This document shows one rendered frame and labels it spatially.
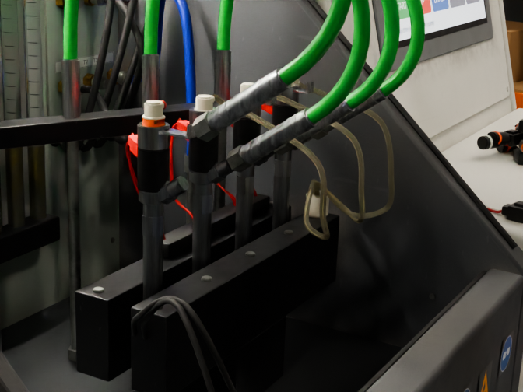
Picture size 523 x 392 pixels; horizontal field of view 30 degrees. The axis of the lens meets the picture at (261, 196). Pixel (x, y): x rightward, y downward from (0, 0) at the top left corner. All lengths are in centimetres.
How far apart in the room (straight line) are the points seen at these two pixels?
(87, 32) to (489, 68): 74
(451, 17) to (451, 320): 68
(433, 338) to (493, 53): 89
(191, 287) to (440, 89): 67
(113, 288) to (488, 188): 56
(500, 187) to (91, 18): 55
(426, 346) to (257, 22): 45
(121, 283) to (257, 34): 38
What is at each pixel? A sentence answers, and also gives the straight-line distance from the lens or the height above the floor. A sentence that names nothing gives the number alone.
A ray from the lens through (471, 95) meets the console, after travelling 158.
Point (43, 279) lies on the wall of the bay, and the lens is 122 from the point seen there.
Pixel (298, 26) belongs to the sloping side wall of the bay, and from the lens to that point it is 112.
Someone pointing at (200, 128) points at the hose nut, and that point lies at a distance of 81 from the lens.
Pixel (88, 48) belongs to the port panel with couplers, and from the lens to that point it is 121.
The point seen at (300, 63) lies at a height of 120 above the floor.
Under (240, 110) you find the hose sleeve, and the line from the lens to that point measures 79.
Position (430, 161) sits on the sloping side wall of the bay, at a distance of 107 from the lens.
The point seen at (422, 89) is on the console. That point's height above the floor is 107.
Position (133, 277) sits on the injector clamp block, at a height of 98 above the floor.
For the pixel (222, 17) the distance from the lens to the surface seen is 107.
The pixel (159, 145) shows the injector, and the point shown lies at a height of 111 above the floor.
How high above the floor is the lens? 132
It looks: 17 degrees down
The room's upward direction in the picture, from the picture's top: 2 degrees clockwise
